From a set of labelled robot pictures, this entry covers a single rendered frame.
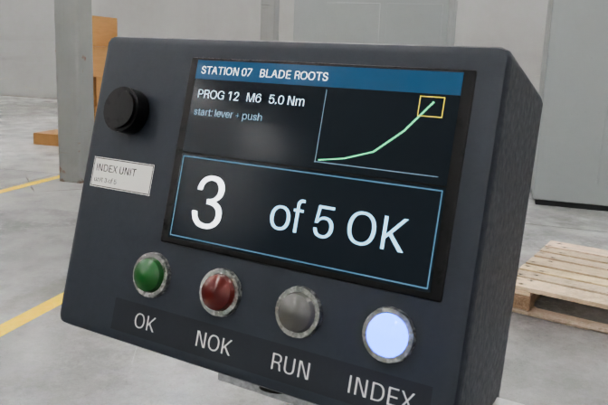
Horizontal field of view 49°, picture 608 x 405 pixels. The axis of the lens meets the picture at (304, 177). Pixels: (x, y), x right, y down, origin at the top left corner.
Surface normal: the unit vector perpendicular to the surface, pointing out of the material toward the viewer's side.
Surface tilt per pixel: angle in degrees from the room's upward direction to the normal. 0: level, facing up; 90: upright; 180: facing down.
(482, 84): 75
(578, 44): 90
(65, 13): 90
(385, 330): 70
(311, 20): 90
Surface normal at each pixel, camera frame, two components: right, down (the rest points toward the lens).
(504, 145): 0.87, 0.12
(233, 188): -0.47, -0.11
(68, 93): -0.30, 0.17
